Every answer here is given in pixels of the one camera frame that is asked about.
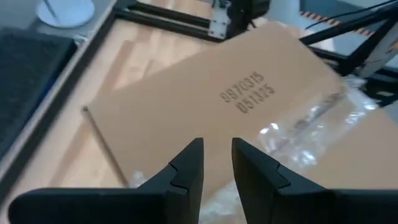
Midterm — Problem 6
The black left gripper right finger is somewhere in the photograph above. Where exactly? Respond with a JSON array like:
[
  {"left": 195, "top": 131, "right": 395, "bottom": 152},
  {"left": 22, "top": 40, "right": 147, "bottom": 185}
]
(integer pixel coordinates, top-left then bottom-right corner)
[{"left": 231, "top": 137, "right": 398, "bottom": 224}]

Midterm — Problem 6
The brown cardboard shipping box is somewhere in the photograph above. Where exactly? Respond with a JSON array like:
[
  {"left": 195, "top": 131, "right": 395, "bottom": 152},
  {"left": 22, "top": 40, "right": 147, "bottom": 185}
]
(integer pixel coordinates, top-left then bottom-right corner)
[{"left": 81, "top": 21, "right": 398, "bottom": 224}]

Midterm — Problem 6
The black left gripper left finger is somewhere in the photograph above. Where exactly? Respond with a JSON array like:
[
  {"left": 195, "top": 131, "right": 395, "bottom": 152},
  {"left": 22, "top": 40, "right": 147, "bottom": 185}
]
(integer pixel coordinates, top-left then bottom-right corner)
[{"left": 8, "top": 137, "right": 205, "bottom": 224}]

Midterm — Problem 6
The white round base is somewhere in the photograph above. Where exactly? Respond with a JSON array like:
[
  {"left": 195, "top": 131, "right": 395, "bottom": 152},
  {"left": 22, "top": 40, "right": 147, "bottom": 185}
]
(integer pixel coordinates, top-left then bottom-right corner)
[{"left": 35, "top": 0, "right": 96, "bottom": 29}]

